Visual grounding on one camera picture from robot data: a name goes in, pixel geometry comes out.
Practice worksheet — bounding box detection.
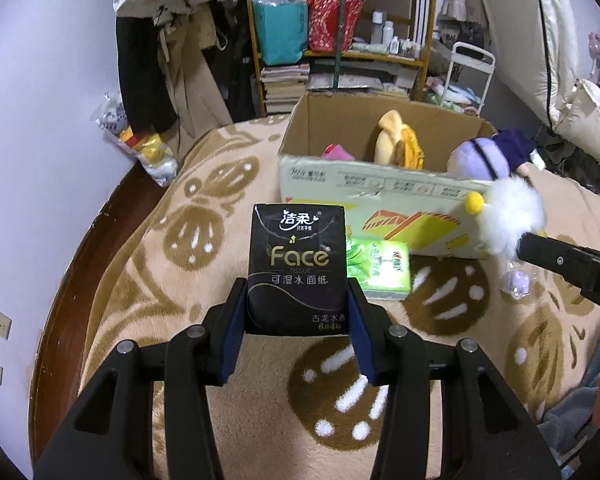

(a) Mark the pink plush in box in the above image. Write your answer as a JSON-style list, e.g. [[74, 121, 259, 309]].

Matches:
[[322, 144, 355, 162]]

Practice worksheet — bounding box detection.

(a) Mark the cream pillow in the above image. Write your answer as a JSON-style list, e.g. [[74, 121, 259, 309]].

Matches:
[[555, 79, 600, 164]]

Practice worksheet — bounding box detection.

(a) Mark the teal bag on shelf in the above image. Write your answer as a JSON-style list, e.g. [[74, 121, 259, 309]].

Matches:
[[250, 0, 309, 66]]

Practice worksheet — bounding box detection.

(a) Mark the red patterned gift bag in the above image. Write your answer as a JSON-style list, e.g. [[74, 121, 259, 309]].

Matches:
[[308, 0, 363, 53]]

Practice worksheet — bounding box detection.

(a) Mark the yellow dog plush toy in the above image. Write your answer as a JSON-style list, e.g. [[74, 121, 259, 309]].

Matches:
[[374, 110, 425, 170]]

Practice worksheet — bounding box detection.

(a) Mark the green tissue pack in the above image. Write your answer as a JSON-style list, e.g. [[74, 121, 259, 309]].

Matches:
[[347, 237, 412, 301]]

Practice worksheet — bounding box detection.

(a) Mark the cream upright mattress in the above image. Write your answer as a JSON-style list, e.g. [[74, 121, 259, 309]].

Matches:
[[482, 0, 579, 129]]

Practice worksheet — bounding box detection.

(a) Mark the black Face tissue pack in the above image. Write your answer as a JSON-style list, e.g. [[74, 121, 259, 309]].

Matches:
[[247, 204, 349, 337]]

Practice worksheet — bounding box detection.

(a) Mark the beige hanging coat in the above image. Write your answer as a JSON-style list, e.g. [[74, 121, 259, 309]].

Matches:
[[158, 14, 232, 160]]

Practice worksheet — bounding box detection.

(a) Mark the white rolling cart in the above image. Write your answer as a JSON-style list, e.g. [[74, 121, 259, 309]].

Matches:
[[424, 41, 496, 116]]

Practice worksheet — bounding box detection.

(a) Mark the open cardboard box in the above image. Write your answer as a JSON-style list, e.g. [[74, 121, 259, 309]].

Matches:
[[278, 92, 495, 259]]

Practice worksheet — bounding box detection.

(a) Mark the beige patterned blanket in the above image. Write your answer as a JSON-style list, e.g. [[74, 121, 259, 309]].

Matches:
[[83, 115, 600, 479]]

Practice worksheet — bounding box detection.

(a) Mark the stack of books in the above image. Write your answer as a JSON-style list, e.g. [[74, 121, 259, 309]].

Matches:
[[260, 63, 311, 115]]

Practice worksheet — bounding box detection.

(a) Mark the purple white plush doll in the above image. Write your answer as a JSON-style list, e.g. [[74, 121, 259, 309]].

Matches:
[[446, 130, 546, 260]]

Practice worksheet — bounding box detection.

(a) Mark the plastic bag of toys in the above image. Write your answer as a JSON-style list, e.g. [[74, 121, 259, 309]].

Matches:
[[92, 92, 178, 188]]

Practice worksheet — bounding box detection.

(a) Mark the wooden shelf unit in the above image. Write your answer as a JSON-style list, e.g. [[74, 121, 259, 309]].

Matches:
[[246, 0, 436, 116]]

